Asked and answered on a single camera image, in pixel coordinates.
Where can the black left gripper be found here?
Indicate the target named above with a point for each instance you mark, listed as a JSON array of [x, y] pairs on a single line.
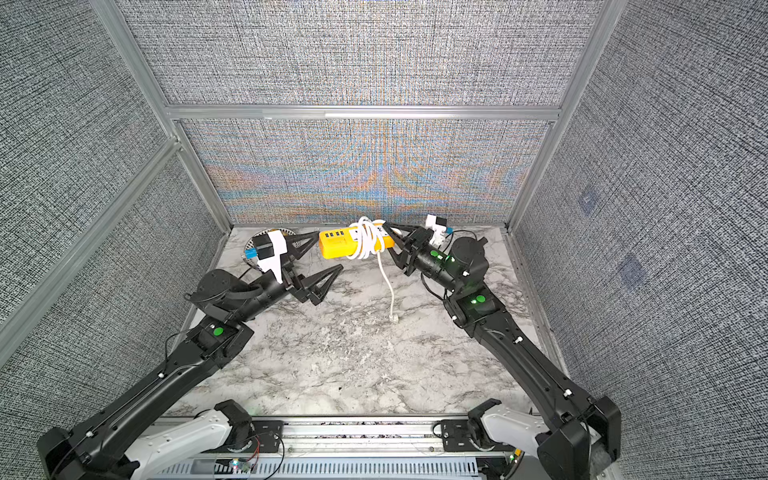
[[291, 283]]

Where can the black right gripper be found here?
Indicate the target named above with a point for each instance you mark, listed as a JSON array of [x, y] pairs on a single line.
[[415, 249]]

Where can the orange power strip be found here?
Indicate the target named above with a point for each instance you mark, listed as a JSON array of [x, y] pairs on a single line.
[[338, 243]]

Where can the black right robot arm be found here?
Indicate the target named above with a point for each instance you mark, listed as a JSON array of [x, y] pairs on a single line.
[[573, 434]]

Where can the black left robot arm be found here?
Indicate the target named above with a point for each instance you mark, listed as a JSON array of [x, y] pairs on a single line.
[[112, 444]]

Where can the white patterned bowl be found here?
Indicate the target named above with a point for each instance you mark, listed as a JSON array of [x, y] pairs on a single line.
[[250, 251]]

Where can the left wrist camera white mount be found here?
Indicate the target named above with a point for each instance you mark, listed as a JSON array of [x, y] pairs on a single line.
[[270, 246]]

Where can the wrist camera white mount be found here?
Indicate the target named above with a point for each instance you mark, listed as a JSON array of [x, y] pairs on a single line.
[[439, 228], [270, 246]]

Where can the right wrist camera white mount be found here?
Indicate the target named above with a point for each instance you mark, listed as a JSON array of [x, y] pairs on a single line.
[[439, 228]]

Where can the aluminium front rail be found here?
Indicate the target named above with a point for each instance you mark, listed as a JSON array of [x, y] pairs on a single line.
[[387, 436]]

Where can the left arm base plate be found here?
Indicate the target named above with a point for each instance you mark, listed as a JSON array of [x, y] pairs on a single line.
[[231, 429]]

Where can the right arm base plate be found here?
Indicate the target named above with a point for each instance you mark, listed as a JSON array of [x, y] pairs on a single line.
[[469, 434]]

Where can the white slotted cable duct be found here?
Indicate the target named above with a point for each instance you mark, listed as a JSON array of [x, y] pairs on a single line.
[[325, 468]]

